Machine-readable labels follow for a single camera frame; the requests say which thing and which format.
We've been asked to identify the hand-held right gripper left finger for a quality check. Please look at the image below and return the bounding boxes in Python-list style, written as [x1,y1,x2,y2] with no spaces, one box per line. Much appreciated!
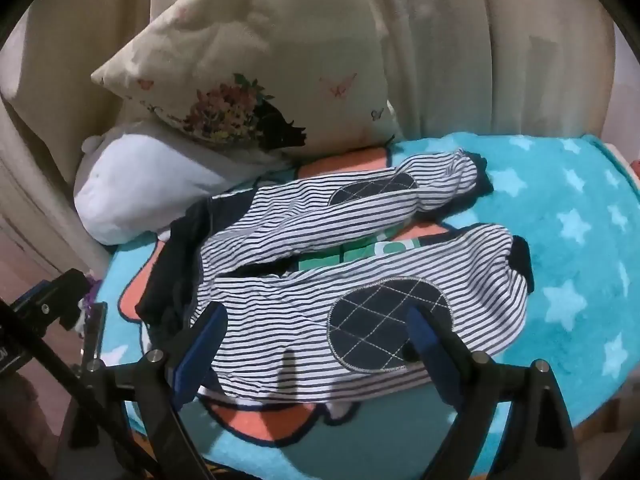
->
[55,302,229,480]

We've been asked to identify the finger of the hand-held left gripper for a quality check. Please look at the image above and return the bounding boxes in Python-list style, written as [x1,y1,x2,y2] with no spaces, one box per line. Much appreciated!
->
[9,268,109,362]
[0,300,126,453]

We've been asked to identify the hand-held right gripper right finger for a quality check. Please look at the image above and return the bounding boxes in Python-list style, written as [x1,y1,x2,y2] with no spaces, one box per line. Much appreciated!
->
[406,304,577,480]

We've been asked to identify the striped pants with navy patches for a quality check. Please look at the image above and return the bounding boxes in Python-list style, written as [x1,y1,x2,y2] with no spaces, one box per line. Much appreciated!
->
[137,149,535,404]

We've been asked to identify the teal cartoon printed blanket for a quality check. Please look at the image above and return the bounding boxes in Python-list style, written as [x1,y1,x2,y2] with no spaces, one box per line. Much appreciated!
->
[100,130,640,480]

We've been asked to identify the white plush pillow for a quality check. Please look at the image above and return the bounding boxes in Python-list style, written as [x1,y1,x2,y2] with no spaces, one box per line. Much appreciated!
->
[74,122,297,247]

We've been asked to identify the cream floral pillow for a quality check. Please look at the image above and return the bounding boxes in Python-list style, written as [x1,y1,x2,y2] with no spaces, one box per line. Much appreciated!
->
[90,0,402,155]

